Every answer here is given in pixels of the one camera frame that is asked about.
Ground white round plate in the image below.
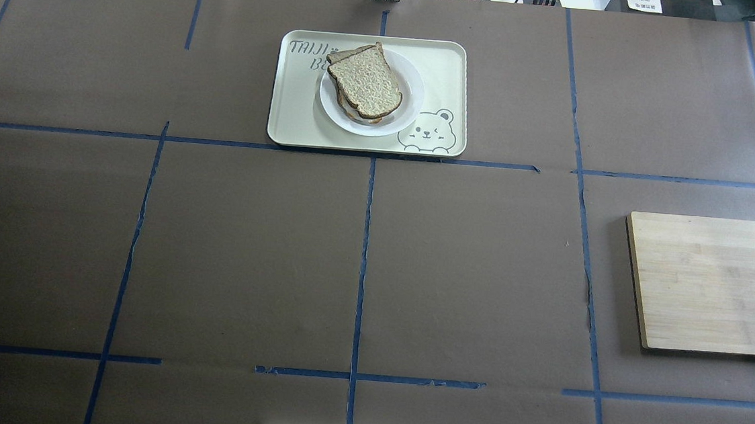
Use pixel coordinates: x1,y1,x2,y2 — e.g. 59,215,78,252
316,50,425,138

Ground black box with label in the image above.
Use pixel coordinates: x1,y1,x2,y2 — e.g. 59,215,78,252
604,0,717,21

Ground wooden cutting board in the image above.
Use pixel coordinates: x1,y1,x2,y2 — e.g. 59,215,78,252
626,211,755,355

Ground cream bear tray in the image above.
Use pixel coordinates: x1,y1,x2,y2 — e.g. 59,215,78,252
267,30,468,159

